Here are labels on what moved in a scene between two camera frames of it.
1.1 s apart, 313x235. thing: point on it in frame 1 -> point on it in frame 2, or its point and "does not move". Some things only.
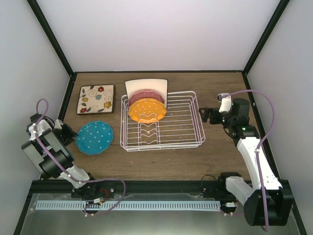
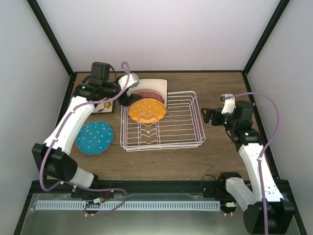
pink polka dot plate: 146,93 does not move
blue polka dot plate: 94,137 does not move
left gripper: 70,134 -> 126,101
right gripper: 213,111 does not move
